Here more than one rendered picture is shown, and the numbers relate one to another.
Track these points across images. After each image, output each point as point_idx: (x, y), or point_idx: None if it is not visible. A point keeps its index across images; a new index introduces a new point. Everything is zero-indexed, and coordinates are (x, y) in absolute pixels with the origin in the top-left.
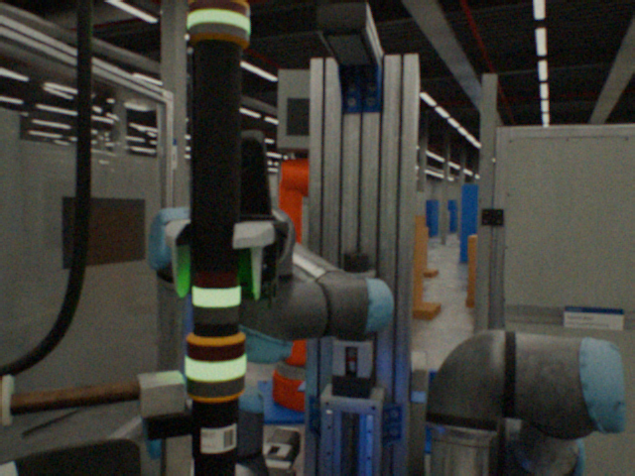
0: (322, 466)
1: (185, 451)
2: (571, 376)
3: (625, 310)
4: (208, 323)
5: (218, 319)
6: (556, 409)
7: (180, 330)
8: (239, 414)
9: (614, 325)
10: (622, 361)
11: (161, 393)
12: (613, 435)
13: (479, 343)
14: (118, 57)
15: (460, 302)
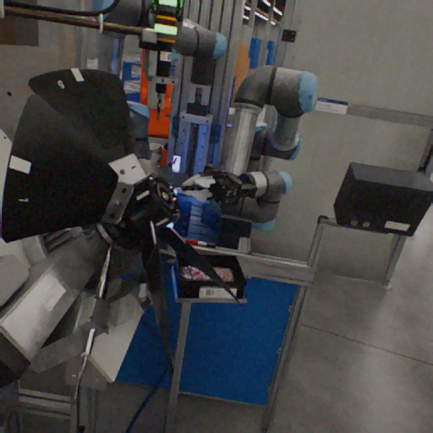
0: (178, 150)
1: (155, 57)
2: (295, 84)
3: (349, 103)
4: (166, 11)
5: (169, 9)
6: (287, 97)
7: (110, 60)
8: (138, 115)
9: (342, 111)
10: (341, 132)
11: (149, 33)
12: (326, 171)
13: (261, 68)
14: None
15: (264, 115)
